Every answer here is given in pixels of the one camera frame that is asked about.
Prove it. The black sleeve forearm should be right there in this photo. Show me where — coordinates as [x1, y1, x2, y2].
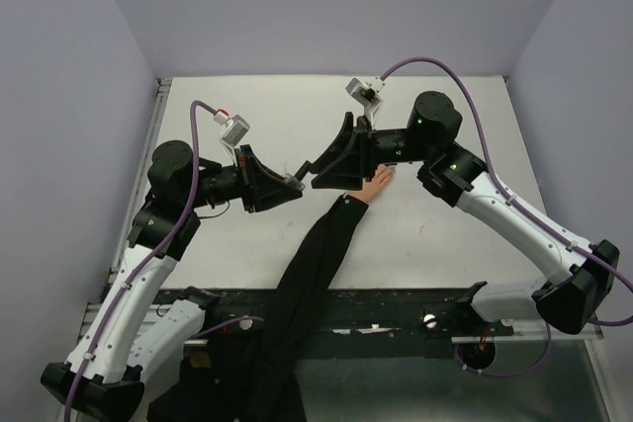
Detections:
[147, 195, 368, 421]

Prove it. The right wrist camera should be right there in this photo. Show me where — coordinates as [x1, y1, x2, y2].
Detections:
[345, 77, 385, 128]

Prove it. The mannequin hand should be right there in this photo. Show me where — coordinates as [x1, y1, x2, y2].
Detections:
[346, 164, 395, 205]

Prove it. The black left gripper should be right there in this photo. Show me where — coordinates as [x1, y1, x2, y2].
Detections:
[184, 145, 304, 213]

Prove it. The metal sheet panel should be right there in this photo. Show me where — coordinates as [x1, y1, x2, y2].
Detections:
[297, 340, 609, 421]

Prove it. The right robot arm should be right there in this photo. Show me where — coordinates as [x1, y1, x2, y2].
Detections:
[310, 91, 620, 335]

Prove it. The aluminium rail frame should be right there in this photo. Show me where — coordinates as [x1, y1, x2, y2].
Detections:
[73, 76, 607, 393]

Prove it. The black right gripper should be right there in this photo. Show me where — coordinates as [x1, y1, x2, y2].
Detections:
[310, 111, 432, 190]

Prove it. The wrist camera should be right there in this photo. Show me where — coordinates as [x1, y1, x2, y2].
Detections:
[345, 77, 385, 128]
[214, 109, 250, 159]

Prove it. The glitter nail polish bottle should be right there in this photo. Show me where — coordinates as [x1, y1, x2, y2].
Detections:
[284, 173, 305, 192]

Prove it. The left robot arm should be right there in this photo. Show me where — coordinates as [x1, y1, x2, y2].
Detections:
[41, 140, 311, 421]

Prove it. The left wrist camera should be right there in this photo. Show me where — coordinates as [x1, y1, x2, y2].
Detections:
[214, 109, 250, 159]

